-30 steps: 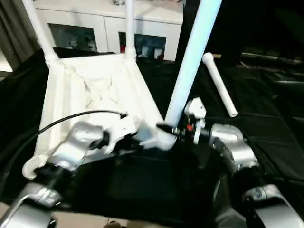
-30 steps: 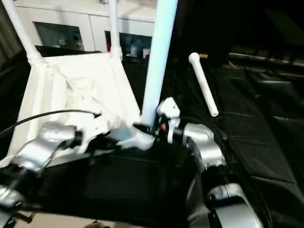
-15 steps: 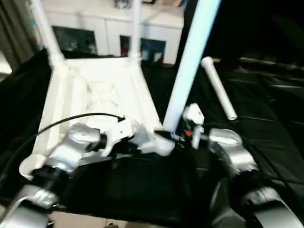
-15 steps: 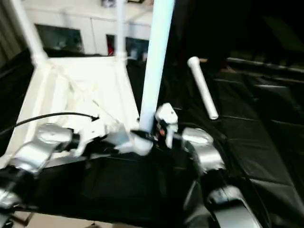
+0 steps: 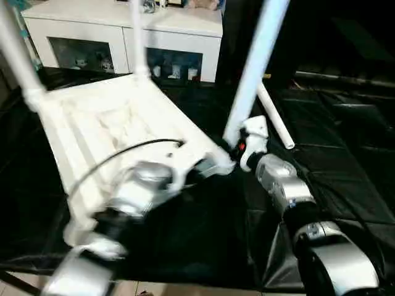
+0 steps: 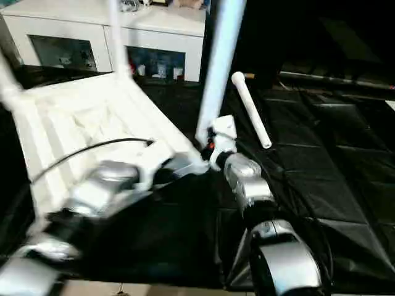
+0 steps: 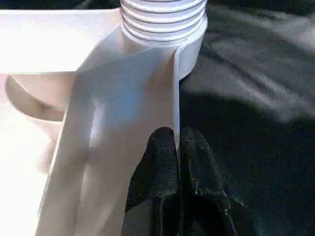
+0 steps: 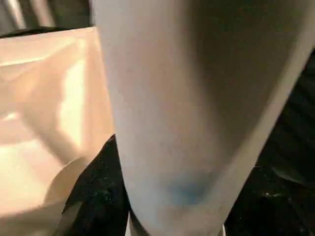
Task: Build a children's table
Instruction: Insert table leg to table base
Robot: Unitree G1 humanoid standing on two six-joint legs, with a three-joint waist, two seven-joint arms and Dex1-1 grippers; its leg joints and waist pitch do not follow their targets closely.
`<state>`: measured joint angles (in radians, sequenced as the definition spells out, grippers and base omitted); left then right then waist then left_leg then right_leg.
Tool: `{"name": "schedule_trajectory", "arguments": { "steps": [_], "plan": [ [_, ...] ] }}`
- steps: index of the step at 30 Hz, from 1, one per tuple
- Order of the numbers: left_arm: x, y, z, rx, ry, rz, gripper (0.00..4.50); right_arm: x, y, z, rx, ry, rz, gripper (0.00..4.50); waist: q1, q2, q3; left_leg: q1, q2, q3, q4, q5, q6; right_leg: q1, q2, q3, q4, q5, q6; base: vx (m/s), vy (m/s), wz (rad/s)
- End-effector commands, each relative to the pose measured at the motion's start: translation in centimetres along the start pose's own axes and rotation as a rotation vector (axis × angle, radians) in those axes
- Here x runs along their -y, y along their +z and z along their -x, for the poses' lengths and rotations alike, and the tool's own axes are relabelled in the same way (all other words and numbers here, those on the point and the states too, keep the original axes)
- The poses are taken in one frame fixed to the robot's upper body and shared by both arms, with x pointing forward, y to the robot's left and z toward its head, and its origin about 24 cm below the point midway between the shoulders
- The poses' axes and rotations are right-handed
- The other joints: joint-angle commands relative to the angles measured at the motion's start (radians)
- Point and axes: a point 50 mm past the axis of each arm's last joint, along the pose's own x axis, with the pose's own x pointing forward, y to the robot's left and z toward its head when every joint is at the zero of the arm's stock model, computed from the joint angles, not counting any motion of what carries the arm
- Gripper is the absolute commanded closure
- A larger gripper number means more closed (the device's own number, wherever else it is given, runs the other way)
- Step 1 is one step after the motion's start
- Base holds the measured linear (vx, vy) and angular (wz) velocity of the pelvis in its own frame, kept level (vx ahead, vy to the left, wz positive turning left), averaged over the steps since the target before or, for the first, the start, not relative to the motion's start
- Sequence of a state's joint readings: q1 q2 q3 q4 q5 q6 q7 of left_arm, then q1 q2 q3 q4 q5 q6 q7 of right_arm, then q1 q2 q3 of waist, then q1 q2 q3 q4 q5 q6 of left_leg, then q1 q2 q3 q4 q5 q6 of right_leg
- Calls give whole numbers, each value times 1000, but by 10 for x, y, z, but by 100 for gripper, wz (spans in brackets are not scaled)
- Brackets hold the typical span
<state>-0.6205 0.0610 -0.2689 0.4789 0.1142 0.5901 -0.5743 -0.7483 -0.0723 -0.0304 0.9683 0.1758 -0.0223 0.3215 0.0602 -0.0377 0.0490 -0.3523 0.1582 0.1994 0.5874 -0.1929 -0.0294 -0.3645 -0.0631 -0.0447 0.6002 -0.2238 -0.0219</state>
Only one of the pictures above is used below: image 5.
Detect white plastic table leg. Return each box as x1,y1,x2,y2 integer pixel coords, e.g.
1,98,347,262
221,0,292,150
255,79,297,152
128,0,153,80
0,0,48,113

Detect white plastic table top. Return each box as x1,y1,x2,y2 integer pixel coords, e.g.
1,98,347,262
20,73,236,249

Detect black mat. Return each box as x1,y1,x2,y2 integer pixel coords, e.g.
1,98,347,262
0,65,395,290

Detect white glass-door cabinet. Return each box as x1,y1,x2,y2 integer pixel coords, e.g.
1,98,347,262
20,0,224,85

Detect black stand leg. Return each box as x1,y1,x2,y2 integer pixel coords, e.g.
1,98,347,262
0,270,39,295

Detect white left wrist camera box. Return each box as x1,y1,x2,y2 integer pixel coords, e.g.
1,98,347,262
165,138,212,187

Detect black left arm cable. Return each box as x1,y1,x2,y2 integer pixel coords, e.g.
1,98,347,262
64,138,187,212

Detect black metal rail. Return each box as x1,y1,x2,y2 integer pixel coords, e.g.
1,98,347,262
295,70,395,85

